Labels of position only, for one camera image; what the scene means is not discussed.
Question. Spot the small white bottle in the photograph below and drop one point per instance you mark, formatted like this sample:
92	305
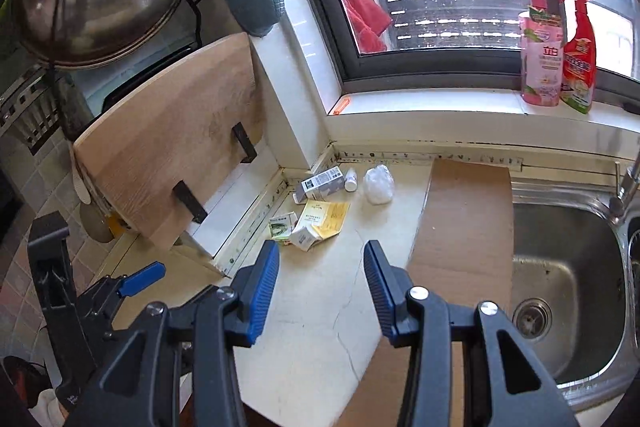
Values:
351	180

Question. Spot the white plastic bag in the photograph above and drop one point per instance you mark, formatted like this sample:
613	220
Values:
377	184

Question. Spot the brown cardboard sheet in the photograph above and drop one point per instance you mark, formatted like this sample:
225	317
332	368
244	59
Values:
465	232

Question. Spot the white kitchen appliance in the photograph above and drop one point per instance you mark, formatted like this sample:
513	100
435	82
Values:
95	82

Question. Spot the wooden cutting board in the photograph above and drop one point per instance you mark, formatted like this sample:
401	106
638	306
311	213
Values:
165	132

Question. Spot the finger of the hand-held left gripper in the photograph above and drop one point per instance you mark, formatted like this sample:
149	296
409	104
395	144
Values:
145	277

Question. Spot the small green and white box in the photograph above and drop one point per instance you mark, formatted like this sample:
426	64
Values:
282	226

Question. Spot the white rack with black brackets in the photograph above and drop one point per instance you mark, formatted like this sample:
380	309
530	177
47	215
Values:
235	217

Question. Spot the white rice paddle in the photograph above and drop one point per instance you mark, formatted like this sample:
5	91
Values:
84	187

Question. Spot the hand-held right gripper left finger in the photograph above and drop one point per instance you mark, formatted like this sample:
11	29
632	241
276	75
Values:
260	292

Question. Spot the red cloth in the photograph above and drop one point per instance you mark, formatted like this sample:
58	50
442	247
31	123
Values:
367	19

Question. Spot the blue-grey utensil holder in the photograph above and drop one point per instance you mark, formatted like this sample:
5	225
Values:
252	2

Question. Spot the yellow paper leaflet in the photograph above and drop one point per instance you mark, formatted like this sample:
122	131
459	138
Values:
332	217

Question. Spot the pink detergent bottle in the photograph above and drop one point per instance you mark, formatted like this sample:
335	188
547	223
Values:
542	62

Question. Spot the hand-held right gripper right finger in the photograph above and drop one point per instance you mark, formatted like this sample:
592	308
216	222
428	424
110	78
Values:
380	292

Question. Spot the red spray bottle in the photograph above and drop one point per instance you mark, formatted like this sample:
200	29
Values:
577	67

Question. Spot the small white and grey box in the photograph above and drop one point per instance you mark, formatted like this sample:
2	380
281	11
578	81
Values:
320	184

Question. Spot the metal sink drain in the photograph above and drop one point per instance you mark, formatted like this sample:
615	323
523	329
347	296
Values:
532	318

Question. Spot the stainless steel sink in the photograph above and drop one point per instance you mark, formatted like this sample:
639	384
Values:
575	282

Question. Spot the crushed small white carton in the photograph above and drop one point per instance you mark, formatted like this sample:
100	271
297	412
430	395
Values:
306	237

